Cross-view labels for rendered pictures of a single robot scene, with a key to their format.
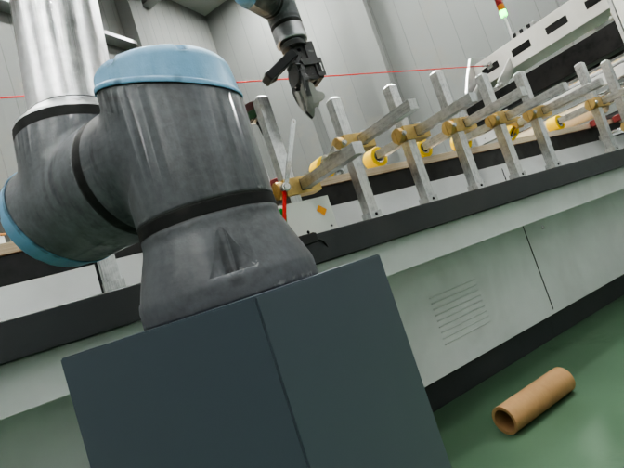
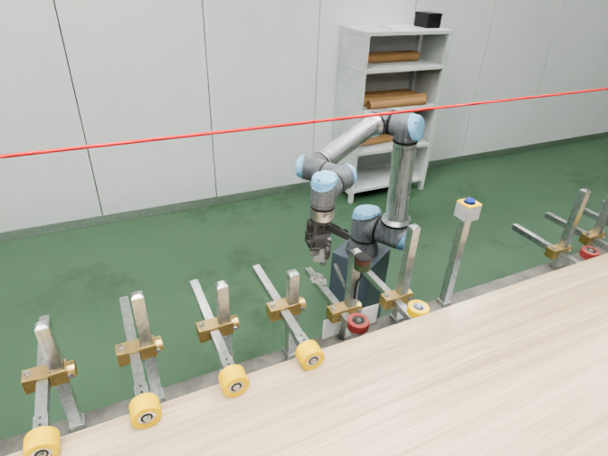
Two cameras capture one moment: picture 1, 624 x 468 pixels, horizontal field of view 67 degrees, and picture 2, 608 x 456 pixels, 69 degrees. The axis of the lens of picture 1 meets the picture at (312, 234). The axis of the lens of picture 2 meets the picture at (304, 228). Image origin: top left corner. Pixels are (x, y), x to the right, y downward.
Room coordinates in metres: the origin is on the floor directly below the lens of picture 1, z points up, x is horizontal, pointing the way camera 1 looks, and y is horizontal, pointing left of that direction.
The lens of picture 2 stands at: (2.64, -0.06, 2.00)
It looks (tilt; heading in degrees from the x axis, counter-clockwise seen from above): 31 degrees down; 185
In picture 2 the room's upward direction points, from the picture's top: 2 degrees clockwise
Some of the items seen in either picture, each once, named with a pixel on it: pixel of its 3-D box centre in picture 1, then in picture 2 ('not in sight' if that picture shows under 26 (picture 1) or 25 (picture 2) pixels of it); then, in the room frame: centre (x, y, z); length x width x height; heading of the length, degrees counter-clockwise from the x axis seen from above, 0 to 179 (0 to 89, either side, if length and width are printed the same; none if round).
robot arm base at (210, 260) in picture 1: (221, 256); (363, 242); (0.51, 0.10, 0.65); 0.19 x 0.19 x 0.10
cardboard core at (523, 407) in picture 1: (535, 398); not in sight; (1.45, -0.48, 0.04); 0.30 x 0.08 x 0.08; 121
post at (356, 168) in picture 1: (356, 169); (291, 323); (1.44, -0.19, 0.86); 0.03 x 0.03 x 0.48; 31
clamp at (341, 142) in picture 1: (353, 143); (286, 308); (1.45, -0.21, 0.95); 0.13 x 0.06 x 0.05; 121
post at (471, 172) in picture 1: (456, 132); (147, 352); (1.70, -0.62, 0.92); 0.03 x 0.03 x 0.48; 31
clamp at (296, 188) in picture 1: (295, 188); (345, 310); (1.32, 0.00, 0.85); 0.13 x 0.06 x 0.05; 121
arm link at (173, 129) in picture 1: (178, 141); (366, 223); (0.51, 0.11, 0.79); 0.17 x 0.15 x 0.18; 61
